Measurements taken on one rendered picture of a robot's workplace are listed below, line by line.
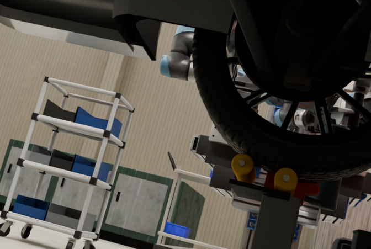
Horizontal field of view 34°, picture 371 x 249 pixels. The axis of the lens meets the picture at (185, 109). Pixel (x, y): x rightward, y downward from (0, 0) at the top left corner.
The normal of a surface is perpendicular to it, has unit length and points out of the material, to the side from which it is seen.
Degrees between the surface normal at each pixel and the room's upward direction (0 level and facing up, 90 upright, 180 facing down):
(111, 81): 90
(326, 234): 90
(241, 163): 90
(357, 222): 90
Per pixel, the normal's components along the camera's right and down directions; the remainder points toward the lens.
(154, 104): -0.18, -0.24
